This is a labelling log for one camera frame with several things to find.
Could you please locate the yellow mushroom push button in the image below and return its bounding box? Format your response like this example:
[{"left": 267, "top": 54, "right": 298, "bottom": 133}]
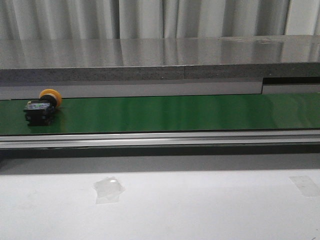
[{"left": 23, "top": 88, "right": 62, "bottom": 126}]

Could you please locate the clear tape patch left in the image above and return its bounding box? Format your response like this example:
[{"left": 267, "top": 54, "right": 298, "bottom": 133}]
[{"left": 93, "top": 177, "right": 125, "bottom": 204}]

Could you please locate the clear tape patch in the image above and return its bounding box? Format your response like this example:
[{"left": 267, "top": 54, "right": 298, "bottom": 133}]
[
  {"left": 93, "top": 177, "right": 125, "bottom": 204},
  {"left": 289, "top": 176, "right": 320, "bottom": 197}
]

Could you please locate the grey raised table slab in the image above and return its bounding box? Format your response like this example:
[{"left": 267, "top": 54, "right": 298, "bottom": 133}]
[{"left": 0, "top": 35, "right": 320, "bottom": 86}]

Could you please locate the green conveyor belt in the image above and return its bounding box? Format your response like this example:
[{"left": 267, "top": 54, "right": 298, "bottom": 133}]
[{"left": 0, "top": 93, "right": 320, "bottom": 136}]

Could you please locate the clear tape patch right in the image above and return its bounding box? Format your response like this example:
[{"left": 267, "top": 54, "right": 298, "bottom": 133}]
[{"left": 289, "top": 176, "right": 320, "bottom": 197}]

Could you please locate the white pleated curtain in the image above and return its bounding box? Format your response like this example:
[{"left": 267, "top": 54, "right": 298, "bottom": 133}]
[{"left": 0, "top": 0, "right": 320, "bottom": 40}]

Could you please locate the aluminium conveyor front rail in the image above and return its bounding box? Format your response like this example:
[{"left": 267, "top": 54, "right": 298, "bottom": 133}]
[{"left": 0, "top": 129, "right": 320, "bottom": 149}]

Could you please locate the grey conveyor rear rail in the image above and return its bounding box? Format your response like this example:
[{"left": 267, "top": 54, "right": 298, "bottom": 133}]
[{"left": 0, "top": 77, "right": 320, "bottom": 100}]

